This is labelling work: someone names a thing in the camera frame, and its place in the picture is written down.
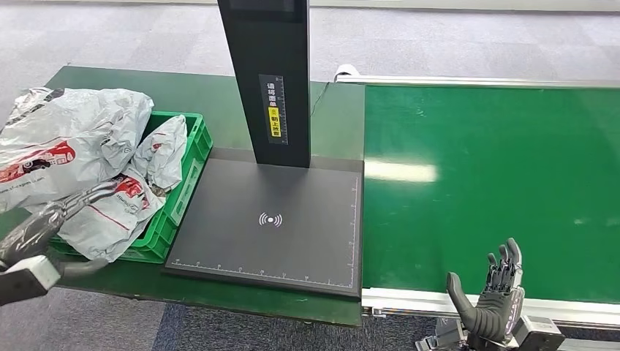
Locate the wide silver conveyor rail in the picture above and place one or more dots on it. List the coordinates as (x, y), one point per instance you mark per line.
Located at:
(571, 312)

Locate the black scanner column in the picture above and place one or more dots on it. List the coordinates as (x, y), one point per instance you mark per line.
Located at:
(266, 48)

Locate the thin silver conveyor rail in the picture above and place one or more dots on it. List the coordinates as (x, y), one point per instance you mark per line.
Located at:
(484, 81)

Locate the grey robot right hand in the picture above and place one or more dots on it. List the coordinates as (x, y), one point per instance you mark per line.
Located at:
(494, 315)

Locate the white conveyor roller cap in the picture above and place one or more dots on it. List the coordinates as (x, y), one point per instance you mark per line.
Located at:
(346, 71)

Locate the green plastic crate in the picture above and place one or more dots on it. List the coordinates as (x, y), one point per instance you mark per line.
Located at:
(186, 184)

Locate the black scanner base plate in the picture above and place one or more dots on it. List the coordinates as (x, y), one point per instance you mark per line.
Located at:
(271, 242)

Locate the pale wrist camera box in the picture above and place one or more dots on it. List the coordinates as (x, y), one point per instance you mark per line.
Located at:
(24, 281)
(537, 334)

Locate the grey mailer bag black logo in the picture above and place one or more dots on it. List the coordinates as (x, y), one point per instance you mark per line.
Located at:
(72, 131)

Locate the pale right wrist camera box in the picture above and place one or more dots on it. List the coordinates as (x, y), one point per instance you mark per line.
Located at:
(537, 334)

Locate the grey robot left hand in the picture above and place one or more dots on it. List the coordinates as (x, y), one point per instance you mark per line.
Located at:
(34, 232)

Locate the silver conveyor support bracket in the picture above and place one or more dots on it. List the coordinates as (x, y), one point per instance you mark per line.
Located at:
(443, 333)

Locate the grey mailer bag red logo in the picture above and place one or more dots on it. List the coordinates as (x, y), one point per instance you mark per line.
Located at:
(106, 227)

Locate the green conveyor belt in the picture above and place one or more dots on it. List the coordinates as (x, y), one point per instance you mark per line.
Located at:
(508, 194)

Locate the black yellow ruler label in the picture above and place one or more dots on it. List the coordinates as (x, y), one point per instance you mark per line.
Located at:
(274, 121)

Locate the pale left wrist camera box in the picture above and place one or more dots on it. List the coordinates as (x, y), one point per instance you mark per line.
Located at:
(24, 281)

